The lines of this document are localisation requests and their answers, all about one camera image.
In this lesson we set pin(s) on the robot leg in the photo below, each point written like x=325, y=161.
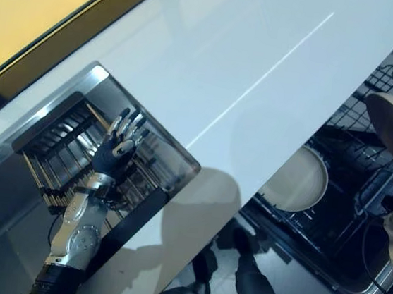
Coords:
x=255, y=285
x=204, y=265

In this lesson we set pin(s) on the grey cutlery basket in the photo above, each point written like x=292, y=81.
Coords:
x=376, y=190

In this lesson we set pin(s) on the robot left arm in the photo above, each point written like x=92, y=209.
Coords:
x=79, y=240

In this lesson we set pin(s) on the open dishwasher door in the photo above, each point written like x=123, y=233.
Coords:
x=332, y=237

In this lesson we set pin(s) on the stainless steel sink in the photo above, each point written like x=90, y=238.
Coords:
x=11, y=182

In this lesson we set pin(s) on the black slatted dish rack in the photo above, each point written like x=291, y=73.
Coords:
x=62, y=139

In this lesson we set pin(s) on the robot right leg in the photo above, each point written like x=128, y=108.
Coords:
x=255, y=285

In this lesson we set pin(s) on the black window frame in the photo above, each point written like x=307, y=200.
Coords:
x=61, y=28

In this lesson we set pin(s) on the robot left leg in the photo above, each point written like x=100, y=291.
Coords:
x=204, y=265

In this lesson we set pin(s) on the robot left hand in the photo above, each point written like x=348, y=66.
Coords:
x=115, y=152

